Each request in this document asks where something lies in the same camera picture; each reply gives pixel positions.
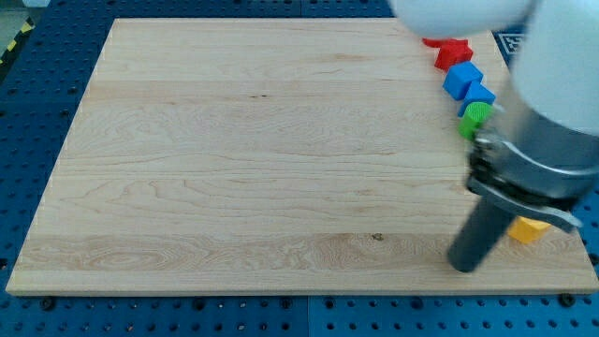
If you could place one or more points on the wooden board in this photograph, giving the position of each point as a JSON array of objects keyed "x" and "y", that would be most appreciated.
[{"x": 269, "y": 157}]

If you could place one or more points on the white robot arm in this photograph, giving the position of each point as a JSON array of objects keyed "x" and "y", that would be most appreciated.
[{"x": 556, "y": 68}]

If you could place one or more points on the dark grey cylindrical probe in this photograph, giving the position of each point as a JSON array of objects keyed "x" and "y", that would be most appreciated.
[{"x": 484, "y": 227}]

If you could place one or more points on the yellow block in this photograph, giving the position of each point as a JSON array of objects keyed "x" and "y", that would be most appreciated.
[{"x": 527, "y": 230}]

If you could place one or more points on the blue triangular block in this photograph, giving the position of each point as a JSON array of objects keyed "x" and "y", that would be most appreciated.
[{"x": 476, "y": 92}]

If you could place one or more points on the red block at rear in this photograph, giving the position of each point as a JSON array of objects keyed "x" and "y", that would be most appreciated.
[{"x": 435, "y": 43}]

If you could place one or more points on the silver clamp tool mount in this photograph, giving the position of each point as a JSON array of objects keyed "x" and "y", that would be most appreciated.
[{"x": 524, "y": 163}]

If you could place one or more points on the fiducial marker tag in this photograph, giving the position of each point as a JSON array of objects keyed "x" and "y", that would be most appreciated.
[{"x": 508, "y": 44}]

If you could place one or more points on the blue cube block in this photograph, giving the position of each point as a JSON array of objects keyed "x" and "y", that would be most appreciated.
[{"x": 459, "y": 77}]

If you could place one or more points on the green star block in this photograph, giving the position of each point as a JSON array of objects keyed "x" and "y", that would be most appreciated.
[{"x": 474, "y": 115}]

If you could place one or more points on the red star block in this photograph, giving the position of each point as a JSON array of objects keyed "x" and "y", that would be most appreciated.
[{"x": 453, "y": 52}]

